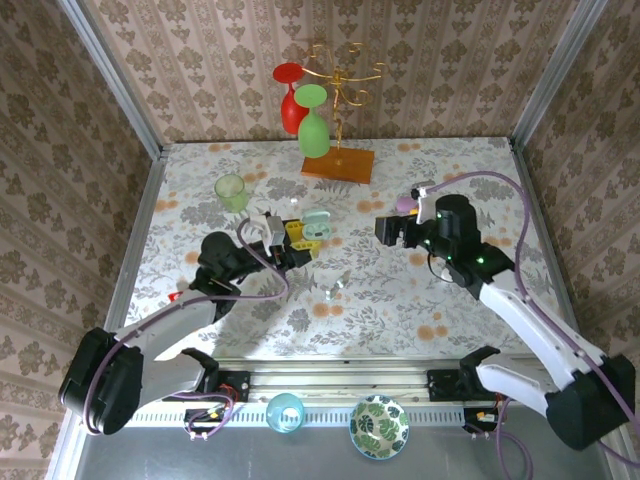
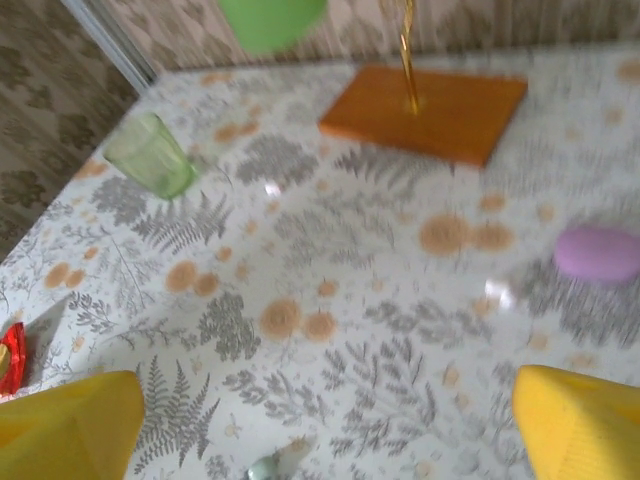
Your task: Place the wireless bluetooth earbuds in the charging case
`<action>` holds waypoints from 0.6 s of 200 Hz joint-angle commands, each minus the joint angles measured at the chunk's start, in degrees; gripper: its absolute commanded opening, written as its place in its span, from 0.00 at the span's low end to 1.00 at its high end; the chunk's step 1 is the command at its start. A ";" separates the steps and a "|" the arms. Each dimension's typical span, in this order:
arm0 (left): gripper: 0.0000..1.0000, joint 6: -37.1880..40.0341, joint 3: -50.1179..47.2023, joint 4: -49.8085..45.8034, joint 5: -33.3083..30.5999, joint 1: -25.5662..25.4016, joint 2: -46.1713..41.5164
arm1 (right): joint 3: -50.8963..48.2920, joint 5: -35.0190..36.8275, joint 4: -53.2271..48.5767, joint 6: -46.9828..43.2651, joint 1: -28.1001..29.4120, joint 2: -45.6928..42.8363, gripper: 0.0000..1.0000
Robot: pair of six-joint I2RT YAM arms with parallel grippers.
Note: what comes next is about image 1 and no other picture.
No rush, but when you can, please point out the mint green earbud charging case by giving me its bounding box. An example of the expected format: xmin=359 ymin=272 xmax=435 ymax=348
xmin=301 ymin=209 xmax=335 ymax=242

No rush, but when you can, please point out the clear wine glass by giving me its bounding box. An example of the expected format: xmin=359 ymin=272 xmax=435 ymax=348
xmin=323 ymin=271 xmax=352 ymax=303

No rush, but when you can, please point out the green plastic cup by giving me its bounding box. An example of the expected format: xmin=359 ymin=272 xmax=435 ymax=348
xmin=213 ymin=173 xmax=250 ymax=215

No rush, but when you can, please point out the gold glass rack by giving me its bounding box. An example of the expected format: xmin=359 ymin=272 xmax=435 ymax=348
xmin=298 ymin=42 xmax=389 ymax=185

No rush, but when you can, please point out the green plastic wine glass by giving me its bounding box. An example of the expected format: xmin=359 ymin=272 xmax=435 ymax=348
xmin=293 ymin=83 xmax=331 ymax=159

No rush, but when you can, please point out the red plastic wine glass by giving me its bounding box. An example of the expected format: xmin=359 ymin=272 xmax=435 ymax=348
xmin=272 ymin=62 xmax=307 ymax=135

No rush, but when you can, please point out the blue glass cup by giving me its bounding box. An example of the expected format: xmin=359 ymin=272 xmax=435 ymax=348
xmin=265 ymin=392 xmax=306 ymax=436

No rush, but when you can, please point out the white perforated strip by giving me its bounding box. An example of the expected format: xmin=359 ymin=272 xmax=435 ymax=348
xmin=124 ymin=407 xmax=469 ymax=427

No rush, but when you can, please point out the leaf pattern bowl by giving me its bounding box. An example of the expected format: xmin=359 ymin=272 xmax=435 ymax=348
xmin=348 ymin=393 xmax=411 ymax=460

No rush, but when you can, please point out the grey metal sheet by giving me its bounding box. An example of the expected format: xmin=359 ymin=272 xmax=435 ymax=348
xmin=74 ymin=424 xmax=621 ymax=480

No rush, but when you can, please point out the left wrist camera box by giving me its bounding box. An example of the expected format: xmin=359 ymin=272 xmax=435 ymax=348
xmin=248 ymin=212 xmax=287 ymax=247

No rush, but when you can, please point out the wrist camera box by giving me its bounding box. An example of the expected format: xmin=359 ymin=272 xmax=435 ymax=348
xmin=408 ymin=183 xmax=439 ymax=226
xmin=248 ymin=212 xmax=287 ymax=247

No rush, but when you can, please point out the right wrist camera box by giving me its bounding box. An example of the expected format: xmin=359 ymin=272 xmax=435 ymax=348
xmin=408 ymin=183 xmax=439 ymax=226

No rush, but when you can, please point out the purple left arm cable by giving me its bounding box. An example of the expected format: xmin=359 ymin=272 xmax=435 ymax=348
xmin=82 ymin=217 xmax=292 ymax=436

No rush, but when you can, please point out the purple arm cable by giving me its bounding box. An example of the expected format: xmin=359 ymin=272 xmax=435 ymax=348
xmin=427 ymin=169 xmax=640 ymax=480
xmin=82 ymin=217 xmax=292 ymax=436

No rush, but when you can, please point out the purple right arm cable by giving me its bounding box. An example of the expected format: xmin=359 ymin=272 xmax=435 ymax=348
xmin=427 ymin=169 xmax=640 ymax=480

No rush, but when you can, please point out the aluminium table side rail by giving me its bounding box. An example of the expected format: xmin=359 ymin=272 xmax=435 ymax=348
xmin=508 ymin=137 xmax=640 ymax=480
xmin=47 ymin=152 xmax=169 ymax=480

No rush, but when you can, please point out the arm base mounting rail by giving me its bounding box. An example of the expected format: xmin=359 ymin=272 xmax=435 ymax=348
xmin=214 ymin=355 xmax=469 ymax=404

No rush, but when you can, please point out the black connector box with wires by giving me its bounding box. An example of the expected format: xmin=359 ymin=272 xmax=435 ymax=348
xmin=183 ymin=407 xmax=232 ymax=441
xmin=463 ymin=407 xmax=501 ymax=439

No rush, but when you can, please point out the aluminium frame post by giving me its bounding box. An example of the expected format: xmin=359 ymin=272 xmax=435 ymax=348
xmin=55 ymin=0 xmax=166 ymax=160
xmin=510 ymin=0 xmax=612 ymax=149

